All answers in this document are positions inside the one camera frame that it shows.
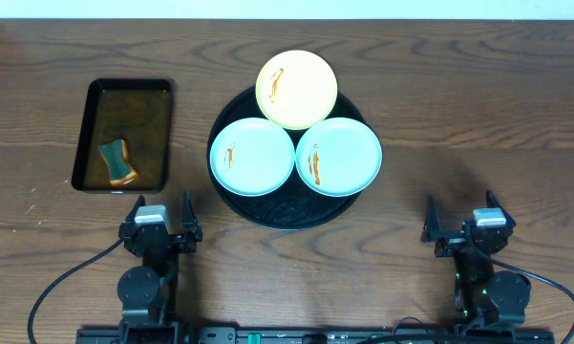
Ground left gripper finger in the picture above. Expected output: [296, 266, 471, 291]
[123, 195, 145, 224]
[181, 191, 200, 234]

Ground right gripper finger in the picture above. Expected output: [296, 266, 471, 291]
[420, 196, 440, 243]
[486, 189, 516, 227]

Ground green yellow sponge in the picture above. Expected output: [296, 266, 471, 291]
[98, 139, 139, 187]

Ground light green plate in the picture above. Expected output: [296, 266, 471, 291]
[295, 118, 383, 197]
[209, 118, 295, 197]

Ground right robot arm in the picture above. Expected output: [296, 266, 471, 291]
[421, 190, 531, 338]

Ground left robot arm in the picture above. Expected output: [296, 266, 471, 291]
[117, 193, 202, 343]

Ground black rectangular water tray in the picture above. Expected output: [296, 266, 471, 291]
[71, 78, 174, 193]

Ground round black tray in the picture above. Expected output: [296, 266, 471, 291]
[206, 87, 380, 231]

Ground yellow plate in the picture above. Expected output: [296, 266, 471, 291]
[255, 50, 338, 130]

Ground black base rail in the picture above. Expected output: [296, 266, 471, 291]
[74, 325, 555, 344]

